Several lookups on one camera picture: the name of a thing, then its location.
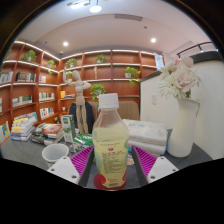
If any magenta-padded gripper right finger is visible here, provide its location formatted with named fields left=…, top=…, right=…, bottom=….
left=130, top=145, right=180, bottom=188

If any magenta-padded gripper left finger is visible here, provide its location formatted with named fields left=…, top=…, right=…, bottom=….
left=46, top=145, right=96, bottom=188

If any clear bottle of yellow drink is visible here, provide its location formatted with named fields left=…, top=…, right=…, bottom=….
left=92, top=93, right=130, bottom=191

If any grey patterned white mug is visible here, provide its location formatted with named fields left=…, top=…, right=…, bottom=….
left=41, top=143, right=70, bottom=169

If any flat green and white box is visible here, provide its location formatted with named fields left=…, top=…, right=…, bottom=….
left=72, top=133, right=95, bottom=154

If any small painted ceramic piece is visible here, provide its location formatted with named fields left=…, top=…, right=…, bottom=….
left=127, top=154, right=135, bottom=167

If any dark magazine stack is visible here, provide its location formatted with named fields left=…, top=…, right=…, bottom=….
left=31, top=122, right=64, bottom=147

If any white pitcher vase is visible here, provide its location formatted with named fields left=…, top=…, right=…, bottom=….
left=166, top=97, right=201, bottom=159

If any upright green and white carton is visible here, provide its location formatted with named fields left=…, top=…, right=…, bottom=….
left=60, top=114, right=77, bottom=144

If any colourful book stack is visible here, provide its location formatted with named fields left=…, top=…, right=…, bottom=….
left=9, top=112, right=39, bottom=143

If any beige chair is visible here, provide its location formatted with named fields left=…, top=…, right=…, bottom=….
left=88, top=100, right=140, bottom=122

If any wooden artist mannequin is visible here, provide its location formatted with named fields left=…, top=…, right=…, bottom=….
left=63, top=68, right=92, bottom=134

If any wooden shelf unit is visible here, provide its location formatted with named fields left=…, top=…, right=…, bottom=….
left=0, top=39, right=166, bottom=148

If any ceiling air vent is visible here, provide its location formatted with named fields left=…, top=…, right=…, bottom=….
left=114, top=13, right=144, bottom=22

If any ceiling lamp with round bulbs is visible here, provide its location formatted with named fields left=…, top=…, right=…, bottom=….
left=66, top=0, right=104, bottom=14

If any black ceiling track rail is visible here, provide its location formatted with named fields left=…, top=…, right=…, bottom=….
left=175, top=41, right=214, bottom=59

